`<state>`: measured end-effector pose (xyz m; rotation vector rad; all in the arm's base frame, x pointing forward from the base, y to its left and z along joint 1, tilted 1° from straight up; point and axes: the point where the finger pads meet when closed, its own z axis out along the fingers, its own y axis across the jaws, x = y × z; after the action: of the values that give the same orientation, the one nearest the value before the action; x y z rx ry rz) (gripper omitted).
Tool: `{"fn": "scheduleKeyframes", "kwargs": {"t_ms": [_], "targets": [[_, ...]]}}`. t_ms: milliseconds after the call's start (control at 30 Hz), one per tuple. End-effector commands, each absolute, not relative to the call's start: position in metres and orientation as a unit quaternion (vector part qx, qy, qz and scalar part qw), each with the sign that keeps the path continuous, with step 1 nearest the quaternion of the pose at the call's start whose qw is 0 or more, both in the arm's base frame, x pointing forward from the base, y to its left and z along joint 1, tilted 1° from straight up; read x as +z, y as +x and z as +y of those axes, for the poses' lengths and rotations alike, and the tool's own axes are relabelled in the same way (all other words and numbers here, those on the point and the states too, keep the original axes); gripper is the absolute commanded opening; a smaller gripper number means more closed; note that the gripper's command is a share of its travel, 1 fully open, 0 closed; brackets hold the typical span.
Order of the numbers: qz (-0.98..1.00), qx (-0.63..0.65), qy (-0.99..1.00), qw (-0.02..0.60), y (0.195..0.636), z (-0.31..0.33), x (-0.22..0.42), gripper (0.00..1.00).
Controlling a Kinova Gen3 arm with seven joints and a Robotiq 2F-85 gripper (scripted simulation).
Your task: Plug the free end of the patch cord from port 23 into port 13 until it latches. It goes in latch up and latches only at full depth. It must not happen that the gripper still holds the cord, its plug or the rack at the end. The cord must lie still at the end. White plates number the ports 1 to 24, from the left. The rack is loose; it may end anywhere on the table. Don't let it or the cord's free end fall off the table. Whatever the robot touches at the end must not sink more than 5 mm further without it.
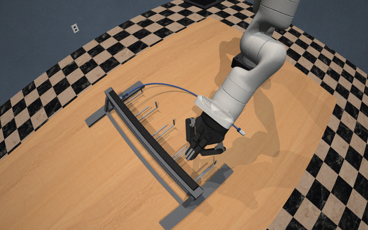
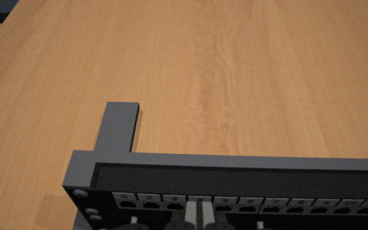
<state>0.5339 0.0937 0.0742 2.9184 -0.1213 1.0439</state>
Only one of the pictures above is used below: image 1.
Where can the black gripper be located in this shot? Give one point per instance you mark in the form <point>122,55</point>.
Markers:
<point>201,132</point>

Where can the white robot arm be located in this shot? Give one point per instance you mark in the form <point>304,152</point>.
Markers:
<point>260,51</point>

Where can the network cable plug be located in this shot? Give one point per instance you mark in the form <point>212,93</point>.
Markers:
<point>240,131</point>

